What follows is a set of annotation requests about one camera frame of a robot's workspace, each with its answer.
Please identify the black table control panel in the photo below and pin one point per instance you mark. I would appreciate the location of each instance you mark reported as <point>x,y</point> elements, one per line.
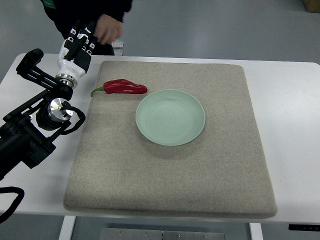
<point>304,227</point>

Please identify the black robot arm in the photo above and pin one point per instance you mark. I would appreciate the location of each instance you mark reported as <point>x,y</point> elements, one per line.
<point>29,130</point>

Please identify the beige fabric mat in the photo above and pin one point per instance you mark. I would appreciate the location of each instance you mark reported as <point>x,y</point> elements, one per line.
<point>189,147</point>

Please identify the metal table base plate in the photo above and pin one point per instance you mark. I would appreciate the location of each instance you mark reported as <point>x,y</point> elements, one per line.
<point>149,234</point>

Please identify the upper floor outlet plate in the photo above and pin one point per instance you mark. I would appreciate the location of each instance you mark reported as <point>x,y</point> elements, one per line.
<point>117,44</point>

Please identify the light green plate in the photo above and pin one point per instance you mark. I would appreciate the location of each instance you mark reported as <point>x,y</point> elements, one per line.
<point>170,117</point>

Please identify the person's hand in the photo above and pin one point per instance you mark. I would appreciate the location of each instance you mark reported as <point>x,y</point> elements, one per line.
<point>108,29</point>

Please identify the red pepper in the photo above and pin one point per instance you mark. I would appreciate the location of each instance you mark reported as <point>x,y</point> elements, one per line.
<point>121,86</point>

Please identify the floor outlet plate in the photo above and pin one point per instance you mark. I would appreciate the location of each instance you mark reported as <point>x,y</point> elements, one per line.
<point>118,52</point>
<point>117,44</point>

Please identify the left white table leg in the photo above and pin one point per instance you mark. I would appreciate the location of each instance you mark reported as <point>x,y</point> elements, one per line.
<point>67,228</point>

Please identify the person in dark clothes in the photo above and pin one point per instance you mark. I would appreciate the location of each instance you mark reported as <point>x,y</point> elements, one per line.
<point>65,13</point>

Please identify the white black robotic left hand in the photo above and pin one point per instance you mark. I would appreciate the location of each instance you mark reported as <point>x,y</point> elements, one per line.
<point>76,51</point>

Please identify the right white table leg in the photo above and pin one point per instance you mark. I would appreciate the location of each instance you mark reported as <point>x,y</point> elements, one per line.
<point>256,231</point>

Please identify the lower floor outlet plate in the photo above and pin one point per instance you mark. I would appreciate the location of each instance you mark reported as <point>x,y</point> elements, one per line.
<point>118,52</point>

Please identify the white table leg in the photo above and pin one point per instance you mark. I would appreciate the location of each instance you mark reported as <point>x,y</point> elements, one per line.
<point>256,231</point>
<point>67,228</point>

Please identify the cardboard box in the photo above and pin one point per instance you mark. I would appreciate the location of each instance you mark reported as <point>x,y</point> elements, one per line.
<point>312,6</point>

